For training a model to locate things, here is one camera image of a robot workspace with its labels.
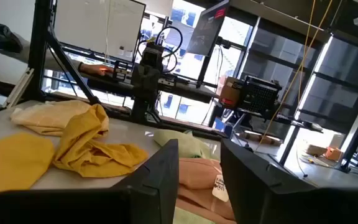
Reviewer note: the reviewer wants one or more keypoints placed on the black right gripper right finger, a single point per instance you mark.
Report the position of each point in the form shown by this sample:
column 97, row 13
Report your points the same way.
column 259, row 193

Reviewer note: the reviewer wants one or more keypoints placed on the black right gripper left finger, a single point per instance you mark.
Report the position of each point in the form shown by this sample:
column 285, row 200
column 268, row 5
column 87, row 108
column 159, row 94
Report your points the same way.
column 154, row 186

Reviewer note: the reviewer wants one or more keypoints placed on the peach pink towel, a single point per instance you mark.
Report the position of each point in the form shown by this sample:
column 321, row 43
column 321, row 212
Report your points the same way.
column 197, row 174

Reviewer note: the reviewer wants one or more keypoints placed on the light green towel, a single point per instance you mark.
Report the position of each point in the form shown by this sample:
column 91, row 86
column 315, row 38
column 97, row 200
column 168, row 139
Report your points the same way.
column 182, row 143
column 188, row 217

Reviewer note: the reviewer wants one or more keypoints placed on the mustard yellow towel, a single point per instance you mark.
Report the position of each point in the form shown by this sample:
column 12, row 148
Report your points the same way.
column 85, row 146
column 11, row 161

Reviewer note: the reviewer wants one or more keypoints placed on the pale beige towel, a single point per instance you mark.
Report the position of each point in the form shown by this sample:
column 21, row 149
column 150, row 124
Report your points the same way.
column 45, row 118

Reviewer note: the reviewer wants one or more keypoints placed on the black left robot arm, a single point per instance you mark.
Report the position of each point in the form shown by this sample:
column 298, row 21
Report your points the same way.
column 146, row 77

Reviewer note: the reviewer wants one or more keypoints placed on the flat cardboard box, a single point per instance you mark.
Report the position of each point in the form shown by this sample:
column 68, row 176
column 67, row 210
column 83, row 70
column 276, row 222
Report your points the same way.
column 315, row 150

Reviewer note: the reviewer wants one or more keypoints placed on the small orange box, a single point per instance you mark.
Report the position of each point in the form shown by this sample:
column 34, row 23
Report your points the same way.
column 333, row 153

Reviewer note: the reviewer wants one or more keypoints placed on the black perforated computer case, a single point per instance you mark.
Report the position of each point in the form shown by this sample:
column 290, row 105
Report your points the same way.
column 258, row 95

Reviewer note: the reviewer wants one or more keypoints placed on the brown cardboard box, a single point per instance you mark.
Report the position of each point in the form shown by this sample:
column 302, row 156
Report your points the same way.
column 230, row 91

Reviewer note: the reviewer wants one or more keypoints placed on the person's hand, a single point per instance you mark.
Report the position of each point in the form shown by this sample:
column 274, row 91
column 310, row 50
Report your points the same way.
column 93, row 69

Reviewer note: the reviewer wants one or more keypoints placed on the computer monitor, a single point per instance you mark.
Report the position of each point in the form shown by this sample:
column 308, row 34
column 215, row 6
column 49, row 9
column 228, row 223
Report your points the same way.
column 207, row 31

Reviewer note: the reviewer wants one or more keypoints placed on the white board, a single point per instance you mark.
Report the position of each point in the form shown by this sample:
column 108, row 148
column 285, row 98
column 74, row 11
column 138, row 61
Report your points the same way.
column 98, row 28

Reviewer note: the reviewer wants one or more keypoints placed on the black cylinder post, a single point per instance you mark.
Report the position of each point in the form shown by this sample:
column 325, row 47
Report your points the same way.
column 353, row 146

